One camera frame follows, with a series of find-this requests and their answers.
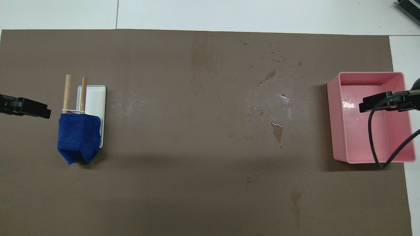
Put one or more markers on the wooden stick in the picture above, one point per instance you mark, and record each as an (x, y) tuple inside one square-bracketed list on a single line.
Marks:
[(67, 93), (83, 95)]

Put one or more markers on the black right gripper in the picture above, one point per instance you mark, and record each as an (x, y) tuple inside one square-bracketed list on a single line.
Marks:
[(417, 93)]

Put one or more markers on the dark grey device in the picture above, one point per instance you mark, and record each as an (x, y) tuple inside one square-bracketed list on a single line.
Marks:
[(410, 8)]

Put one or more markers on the white rubber band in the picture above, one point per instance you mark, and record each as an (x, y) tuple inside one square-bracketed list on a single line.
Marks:
[(73, 111)]

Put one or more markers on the water puddle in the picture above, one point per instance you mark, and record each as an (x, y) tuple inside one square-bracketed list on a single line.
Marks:
[(278, 129)]

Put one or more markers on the brown table mat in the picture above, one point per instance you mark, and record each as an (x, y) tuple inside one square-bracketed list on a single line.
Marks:
[(197, 164)]

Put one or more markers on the blue towel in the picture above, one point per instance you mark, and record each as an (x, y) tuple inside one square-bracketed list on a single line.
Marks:
[(77, 137)]

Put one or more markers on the pink plastic bin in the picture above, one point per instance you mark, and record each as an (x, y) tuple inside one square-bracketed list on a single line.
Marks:
[(338, 131)]

